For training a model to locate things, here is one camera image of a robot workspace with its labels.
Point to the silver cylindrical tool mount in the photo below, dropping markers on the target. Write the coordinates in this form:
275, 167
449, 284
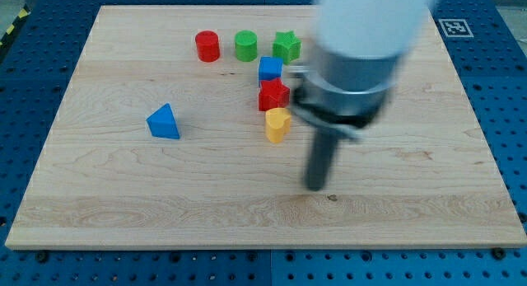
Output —
339, 93

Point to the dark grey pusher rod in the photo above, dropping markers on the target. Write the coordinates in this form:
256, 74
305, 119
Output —
320, 160

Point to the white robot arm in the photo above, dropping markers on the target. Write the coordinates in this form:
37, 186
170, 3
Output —
368, 28

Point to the yellow heart block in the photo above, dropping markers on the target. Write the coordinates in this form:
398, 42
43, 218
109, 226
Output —
277, 124

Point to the blue triangle block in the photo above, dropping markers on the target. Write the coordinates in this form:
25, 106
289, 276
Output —
162, 123

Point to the red star block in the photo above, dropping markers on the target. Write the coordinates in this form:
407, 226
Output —
273, 94

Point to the green star block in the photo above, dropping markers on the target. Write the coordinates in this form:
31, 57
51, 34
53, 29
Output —
286, 46

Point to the blue cube block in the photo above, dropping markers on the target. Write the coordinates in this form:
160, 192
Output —
269, 68

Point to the green cylinder block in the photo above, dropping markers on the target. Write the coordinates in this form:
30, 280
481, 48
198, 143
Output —
246, 45

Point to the white fiducial marker tag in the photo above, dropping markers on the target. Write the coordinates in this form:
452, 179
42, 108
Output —
455, 28

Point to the red cylinder block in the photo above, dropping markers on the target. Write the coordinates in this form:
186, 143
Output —
208, 48

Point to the light wooden board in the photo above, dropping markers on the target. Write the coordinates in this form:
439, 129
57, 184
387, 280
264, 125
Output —
420, 177

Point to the yellow black hazard tape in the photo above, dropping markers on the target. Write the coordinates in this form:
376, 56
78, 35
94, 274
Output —
15, 27

